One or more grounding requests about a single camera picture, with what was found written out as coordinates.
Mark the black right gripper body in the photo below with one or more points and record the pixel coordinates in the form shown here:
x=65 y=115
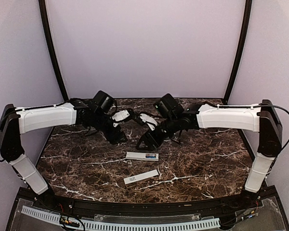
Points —
x=157 y=140

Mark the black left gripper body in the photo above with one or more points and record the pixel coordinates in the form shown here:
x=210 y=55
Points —
x=113 y=136

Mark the white remote control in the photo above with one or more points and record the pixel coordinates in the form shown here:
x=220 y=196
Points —
x=138 y=156

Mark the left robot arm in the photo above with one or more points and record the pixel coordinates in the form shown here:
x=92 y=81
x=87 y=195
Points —
x=15 y=121

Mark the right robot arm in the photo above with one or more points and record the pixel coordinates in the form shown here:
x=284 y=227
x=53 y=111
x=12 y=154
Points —
x=261 y=118

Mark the white remote battery cover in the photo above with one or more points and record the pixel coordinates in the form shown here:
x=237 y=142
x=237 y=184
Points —
x=141 y=176

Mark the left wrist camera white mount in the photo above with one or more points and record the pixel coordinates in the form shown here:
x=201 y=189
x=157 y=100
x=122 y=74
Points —
x=122 y=116

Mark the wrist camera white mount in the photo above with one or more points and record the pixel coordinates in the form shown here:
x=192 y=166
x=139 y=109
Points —
x=147 y=120
x=122 y=116

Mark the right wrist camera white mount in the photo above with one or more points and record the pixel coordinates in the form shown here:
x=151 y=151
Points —
x=147 y=120

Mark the black front rail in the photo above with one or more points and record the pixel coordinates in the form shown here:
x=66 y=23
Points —
x=223 y=206

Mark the white slotted cable duct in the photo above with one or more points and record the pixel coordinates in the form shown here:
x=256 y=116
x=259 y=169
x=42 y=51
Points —
x=123 y=223

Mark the black right corner post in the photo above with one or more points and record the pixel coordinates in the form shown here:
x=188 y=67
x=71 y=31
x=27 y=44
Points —
x=239 y=51

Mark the black corner post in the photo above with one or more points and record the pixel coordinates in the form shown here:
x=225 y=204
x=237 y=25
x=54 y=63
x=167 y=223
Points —
x=239 y=51
x=51 y=48

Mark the black left corner post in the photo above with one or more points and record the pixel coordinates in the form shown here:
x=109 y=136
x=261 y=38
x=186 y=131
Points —
x=51 y=48

